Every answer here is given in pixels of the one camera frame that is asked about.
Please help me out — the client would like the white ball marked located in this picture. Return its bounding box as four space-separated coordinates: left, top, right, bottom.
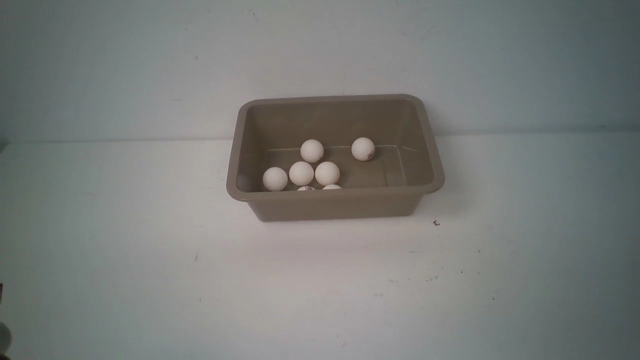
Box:
300 139 325 164

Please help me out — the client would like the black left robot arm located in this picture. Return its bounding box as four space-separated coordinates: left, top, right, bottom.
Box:
0 321 13 360

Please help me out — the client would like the tan plastic bin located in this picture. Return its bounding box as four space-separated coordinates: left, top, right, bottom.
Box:
226 94 445 223

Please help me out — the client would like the white ball logo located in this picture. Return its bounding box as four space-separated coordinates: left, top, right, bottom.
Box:
350 137 376 162

